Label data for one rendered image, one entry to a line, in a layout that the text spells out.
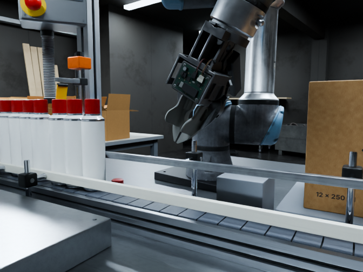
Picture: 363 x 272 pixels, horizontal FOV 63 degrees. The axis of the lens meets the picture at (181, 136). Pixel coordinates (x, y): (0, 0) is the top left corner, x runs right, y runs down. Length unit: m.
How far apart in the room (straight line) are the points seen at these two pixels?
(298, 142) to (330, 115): 5.78
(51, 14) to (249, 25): 0.58
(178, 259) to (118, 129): 2.08
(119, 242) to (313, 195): 0.41
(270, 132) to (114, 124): 1.78
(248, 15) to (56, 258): 0.44
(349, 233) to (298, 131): 5.99
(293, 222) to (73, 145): 0.49
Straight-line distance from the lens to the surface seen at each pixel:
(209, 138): 0.88
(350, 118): 0.67
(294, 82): 7.49
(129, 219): 0.59
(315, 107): 0.68
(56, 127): 0.75
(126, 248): 0.55
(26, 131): 0.86
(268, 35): 0.91
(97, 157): 0.69
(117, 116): 2.50
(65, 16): 0.91
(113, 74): 5.65
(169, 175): 0.94
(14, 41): 5.83
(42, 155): 0.82
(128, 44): 5.98
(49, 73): 0.97
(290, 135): 6.51
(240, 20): 0.46
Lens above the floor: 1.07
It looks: 6 degrees down
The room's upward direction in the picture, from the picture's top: straight up
